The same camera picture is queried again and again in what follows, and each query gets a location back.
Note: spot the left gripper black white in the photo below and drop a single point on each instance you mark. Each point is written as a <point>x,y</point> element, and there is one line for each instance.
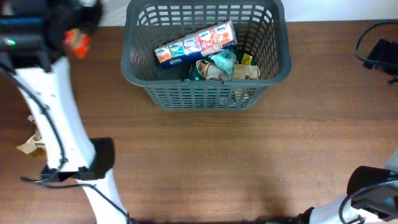
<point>92,25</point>

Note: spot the red spaghetti packet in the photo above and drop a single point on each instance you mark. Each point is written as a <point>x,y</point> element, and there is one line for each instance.
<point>78,42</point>

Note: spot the beige brown snack bag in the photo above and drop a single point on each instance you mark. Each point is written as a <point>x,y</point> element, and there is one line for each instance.
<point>34,146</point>

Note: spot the green Nescafe coffee bag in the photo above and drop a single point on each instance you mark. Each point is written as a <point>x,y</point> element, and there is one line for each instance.
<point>241,58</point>

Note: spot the beige cookie snack bag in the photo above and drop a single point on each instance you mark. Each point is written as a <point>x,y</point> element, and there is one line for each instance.
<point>204,70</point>

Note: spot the white Kleenex tissue pack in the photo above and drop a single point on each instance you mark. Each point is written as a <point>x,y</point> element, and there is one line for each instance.
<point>197,45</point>

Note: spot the teal wet wipes packet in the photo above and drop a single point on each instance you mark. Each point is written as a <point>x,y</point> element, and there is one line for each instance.
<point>225,60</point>

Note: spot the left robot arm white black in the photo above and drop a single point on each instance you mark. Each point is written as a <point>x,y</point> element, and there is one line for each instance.
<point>33,35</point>

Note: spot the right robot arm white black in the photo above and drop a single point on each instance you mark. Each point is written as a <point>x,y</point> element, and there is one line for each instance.
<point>371,193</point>

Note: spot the grey plastic lattice basket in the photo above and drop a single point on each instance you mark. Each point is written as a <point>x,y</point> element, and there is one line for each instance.
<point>261,32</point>

